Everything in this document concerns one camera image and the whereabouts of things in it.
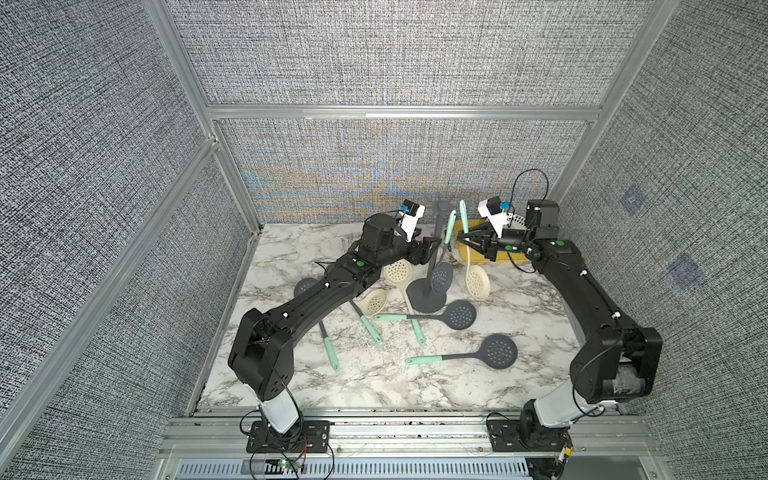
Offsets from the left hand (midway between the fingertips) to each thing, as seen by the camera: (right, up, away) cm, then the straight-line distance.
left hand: (437, 233), depth 76 cm
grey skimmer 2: (-16, -30, +14) cm, 37 cm away
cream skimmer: (-8, -11, +27) cm, 31 cm away
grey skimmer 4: (+19, -34, +10) cm, 40 cm away
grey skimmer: (+4, -11, +14) cm, 18 cm away
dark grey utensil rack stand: (-1, -20, +24) cm, 31 cm away
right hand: (+6, +1, 0) cm, 7 cm away
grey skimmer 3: (+10, -24, +18) cm, 32 cm away
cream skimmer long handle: (+13, -12, +10) cm, 20 cm away
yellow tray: (+10, -5, -2) cm, 11 cm away
